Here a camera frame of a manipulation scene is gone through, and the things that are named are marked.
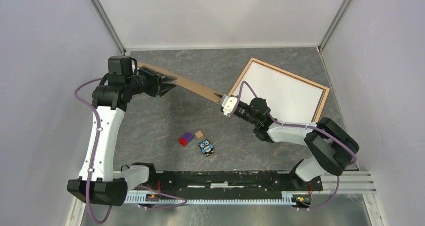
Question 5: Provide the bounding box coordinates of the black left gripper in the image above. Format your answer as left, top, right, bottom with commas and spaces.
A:
126, 65, 178, 98

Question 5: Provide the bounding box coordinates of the brown cardboard backing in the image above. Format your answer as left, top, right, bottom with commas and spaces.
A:
138, 62, 221, 103

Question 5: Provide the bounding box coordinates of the wooden picture frame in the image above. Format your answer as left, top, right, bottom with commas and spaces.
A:
228, 57, 331, 123

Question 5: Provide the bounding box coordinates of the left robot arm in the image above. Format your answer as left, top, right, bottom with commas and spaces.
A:
67, 56, 176, 206

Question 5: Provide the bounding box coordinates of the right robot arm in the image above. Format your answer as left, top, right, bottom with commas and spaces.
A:
215, 93, 360, 190

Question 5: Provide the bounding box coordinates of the small tan wooden cube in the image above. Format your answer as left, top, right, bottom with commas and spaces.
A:
194, 130, 204, 139

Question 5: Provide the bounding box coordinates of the red and purple block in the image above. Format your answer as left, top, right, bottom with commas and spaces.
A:
179, 132, 194, 147

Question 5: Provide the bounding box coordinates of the blue owl figure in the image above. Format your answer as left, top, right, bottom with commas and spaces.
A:
198, 139, 215, 156

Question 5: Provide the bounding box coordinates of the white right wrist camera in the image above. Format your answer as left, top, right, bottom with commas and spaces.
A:
220, 95, 239, 117

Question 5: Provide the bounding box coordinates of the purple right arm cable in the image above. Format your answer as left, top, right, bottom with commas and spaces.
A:
232, 81, 358, 211

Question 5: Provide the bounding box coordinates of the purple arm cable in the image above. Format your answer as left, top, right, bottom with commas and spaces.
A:
232, 81, 358, 211
73, 78, 188, 225

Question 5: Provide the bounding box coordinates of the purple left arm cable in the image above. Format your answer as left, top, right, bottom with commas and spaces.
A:
73, 78, 188, 225

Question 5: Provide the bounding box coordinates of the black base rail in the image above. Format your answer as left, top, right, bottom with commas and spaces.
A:
144, 170, 323, 200

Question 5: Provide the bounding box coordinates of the white toothed cable tray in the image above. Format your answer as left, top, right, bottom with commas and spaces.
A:
124, 191, 296, 206

